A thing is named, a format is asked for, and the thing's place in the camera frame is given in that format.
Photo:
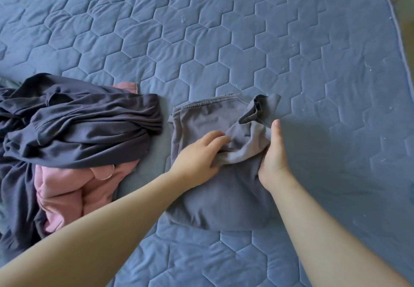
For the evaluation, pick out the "person's right hand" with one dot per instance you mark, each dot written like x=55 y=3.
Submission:
x=275 y=161

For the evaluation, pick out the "person's left hand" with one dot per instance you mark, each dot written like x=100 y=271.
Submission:
x=197 y=161

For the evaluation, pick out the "grey printed t-shirt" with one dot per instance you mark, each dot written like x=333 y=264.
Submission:
x=226 y=186

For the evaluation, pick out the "blue quilted mattress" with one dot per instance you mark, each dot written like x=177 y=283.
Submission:
x=259 y=38

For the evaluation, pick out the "pink pajama shirt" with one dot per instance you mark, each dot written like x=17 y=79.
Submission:
x=71 y=190

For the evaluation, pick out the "dark purple garment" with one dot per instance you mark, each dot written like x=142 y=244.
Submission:
x=71 y=128

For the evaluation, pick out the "person's right forearm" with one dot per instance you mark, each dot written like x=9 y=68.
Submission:
x=336 y=238

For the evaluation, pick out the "person's left forearm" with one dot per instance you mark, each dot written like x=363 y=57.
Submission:
x=90 y=238

